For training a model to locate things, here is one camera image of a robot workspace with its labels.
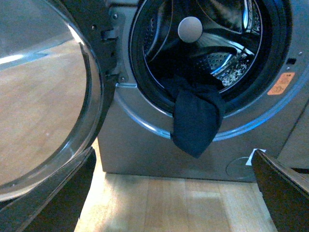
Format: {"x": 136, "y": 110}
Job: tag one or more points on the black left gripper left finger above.
{"x": 54, "y": 205}

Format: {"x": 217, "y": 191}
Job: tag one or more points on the grey front-load washing machine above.
{"x": 247, "y": 45}

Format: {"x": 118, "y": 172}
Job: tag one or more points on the dark navy knit garment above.
{"x": 198, "y": 111}

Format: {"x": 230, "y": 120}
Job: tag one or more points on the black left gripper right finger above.
{"x": 285, "y": 192}

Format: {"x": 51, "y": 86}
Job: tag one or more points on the orange warning sticker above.
{"x": 281, "y": 84}

